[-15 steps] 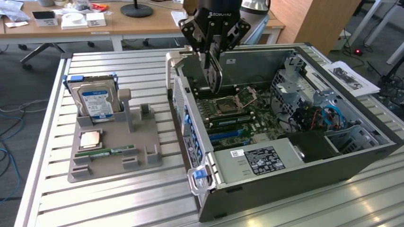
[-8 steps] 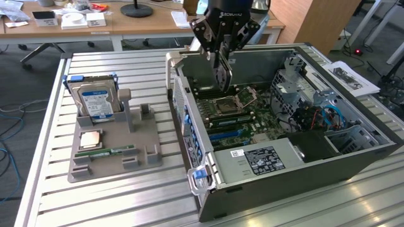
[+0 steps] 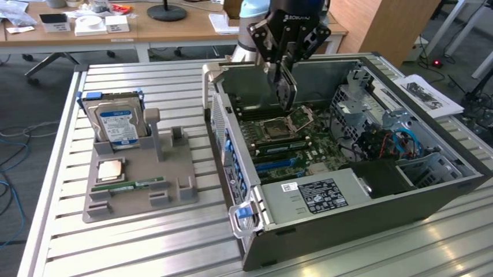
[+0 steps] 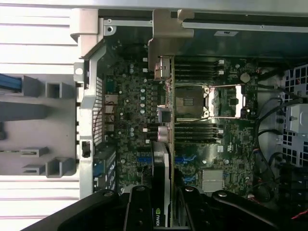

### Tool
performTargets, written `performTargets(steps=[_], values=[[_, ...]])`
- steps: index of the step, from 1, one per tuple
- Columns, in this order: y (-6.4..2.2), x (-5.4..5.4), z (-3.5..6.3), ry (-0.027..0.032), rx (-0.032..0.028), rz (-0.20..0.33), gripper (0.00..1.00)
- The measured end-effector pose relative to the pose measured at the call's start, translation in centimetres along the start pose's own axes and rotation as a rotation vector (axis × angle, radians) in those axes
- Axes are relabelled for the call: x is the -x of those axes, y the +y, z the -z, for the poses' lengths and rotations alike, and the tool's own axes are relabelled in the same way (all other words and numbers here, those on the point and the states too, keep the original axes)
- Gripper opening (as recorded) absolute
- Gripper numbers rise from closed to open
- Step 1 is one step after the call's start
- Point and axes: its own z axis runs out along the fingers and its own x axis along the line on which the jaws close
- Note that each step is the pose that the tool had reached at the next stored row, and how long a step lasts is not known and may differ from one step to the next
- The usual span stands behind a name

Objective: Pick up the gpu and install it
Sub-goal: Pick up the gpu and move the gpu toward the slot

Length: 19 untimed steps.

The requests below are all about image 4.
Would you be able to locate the silver chipset heatsink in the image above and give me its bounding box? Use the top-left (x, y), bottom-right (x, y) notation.
top-left (202, 169), bottom-right (224, 192)

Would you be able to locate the perforated metal drive cage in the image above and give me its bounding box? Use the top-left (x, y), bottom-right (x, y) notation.
top-left (281, 64), bottom-right (308, 169)

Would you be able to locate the black RAM slot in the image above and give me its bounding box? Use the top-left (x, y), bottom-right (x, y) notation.
top-left (143, 69), bottom-right (224, 75)
top-left (143, 64), bottom-right (224, 69)
top-left (143, 128), bottom-right (224, 134)
top-left (143, 123), bottom-right (224, 128)
top-left (143, 75), bottom-right (224, 80)
top-left (143, 139), bottom-right (224, 145)
top-left (143, 59), bottom-right (224, 64)
top-left (143, 134), bottom-right (224, 139)

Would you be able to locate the grey parts rack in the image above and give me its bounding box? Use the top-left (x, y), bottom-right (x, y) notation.
top-left (0, 74), bottom-right (81, 179)

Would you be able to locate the silver socket cover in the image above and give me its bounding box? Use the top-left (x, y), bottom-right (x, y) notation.
top-left (208, 84), bottom-right (248, 120)

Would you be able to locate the hard disk with blue carrier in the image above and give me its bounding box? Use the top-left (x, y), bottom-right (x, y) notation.
top-left (0, 73), bottom-right (22, 94)

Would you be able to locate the dark grey PC case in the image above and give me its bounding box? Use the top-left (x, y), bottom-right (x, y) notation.
top-left (69, 7), bottom-right (308, 231)

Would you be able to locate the blue expansion slot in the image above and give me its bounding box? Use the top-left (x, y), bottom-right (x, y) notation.
top-left (137, 156), bottom-right (193, 163)

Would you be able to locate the CPU socket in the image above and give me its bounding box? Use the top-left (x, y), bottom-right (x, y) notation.
top-left (174, 85), bottom-right (210, 120)

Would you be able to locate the green motherboard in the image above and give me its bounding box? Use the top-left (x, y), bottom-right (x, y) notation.
top-left (96, 40), bottom-right (260, 193)

